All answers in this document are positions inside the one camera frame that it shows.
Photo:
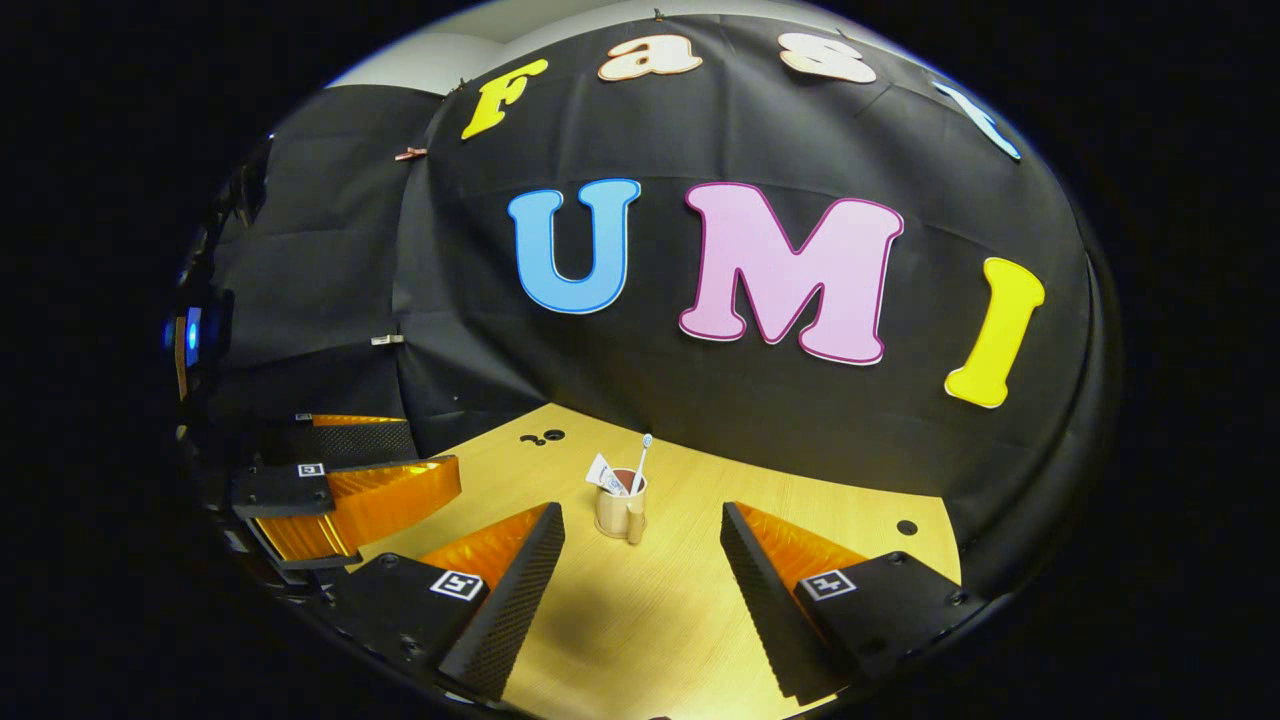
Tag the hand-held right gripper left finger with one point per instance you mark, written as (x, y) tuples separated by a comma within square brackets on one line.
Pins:
[(500, 610)]

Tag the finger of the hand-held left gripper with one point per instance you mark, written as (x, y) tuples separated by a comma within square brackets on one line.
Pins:
[(360, 440), (390, 495)]

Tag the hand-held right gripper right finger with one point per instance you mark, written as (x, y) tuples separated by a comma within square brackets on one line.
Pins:
[(770, 610)]

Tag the beige cup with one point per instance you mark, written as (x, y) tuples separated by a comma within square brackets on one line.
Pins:
[(612, 515)]

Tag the white toothpaste tube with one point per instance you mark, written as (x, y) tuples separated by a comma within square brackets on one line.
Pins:
[(603, 472)]

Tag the light blue toothbrush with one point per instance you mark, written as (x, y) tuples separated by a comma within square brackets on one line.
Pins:
[(642, 460)]

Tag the wooden desktop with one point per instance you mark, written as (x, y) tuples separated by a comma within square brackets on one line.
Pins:
[(650, 620)]

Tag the black backdrop cloth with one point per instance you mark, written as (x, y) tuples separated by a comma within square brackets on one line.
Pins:
[(700, 420)]

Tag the copper clip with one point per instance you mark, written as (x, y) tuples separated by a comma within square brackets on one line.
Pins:
[(410, 153)]

